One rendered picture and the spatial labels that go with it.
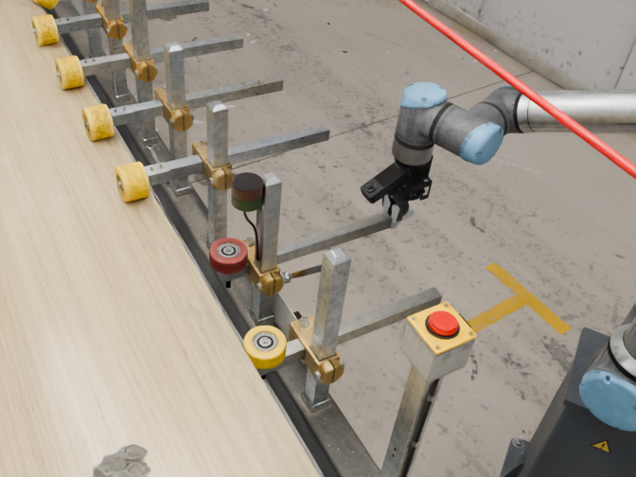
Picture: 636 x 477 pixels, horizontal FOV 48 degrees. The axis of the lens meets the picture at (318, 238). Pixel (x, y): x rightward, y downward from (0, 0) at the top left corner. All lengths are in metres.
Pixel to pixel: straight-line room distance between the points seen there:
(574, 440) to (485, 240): 1.31
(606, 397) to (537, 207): 1.83
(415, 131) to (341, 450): 0.67
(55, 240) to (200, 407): 0.51
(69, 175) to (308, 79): 2.33
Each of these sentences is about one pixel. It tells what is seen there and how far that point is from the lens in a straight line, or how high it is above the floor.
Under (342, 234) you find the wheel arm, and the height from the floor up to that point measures 0.86.
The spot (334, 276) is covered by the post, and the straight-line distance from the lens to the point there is 1.20.
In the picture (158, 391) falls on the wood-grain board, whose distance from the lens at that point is 1.28.
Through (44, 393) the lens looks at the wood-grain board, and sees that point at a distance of 1.32.
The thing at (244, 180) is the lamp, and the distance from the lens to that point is 1.35.
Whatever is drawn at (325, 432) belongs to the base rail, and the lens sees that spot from 1.48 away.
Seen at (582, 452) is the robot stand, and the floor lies 0.43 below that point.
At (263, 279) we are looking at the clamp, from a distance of 1.50.
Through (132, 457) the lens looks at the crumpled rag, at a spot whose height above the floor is 0.91.
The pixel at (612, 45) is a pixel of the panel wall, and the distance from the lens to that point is 4.05.
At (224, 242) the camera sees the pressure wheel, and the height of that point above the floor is 0.91.
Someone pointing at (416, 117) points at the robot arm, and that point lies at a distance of 1.51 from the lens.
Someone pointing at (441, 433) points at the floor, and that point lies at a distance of 2.38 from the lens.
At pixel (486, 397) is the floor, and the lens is 2.51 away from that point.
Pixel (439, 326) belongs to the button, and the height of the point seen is 1.23.
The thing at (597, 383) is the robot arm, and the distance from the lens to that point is 1.56.
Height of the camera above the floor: 1.95
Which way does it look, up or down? 42 degrees down
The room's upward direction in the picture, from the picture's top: 7 degrees clockwise
